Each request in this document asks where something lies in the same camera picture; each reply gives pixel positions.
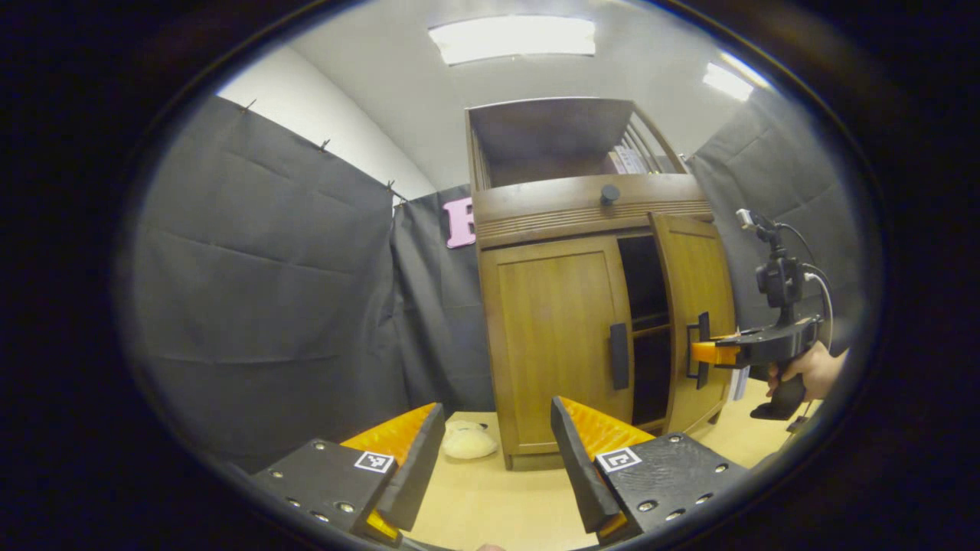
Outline large rectangular ceiling light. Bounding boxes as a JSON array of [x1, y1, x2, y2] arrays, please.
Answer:
[[427, 15, 597, 67]]

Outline small ceiling light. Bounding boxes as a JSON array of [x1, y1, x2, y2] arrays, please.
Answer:
[[703, 63, 755, 102]]

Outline wooden shoe cabinet door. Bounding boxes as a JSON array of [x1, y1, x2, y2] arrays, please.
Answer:
[[649, 212, 737, 435], [480, 233, 636, 456]]

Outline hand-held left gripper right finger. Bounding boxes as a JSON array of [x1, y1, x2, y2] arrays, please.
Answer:
[[550, 396, 747, 546]]

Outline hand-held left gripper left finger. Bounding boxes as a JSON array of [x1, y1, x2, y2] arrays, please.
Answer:
[[253, 403, 446, 540]]

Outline white plush toy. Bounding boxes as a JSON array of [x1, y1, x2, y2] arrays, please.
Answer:
[[442, 419, 498, 460]]

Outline wooden cabinet inner shelf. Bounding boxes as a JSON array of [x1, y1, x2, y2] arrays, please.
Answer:
[[632, 310, 673, 341]]

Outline black door handle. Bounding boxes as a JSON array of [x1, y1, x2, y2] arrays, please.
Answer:
[[609, 323, 630, 391], [687, 311, 711, 390]]

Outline wooden double-door shoe cabinet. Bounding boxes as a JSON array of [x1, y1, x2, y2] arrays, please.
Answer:
[[465, 97, 737, 469]]

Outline books on cabinet shelf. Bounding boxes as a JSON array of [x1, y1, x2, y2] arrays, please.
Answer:
[[610, 145, 648, 175]]

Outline black backdrop cloth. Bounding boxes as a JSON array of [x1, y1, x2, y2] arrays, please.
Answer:
[[122, 96, 862, 471]]

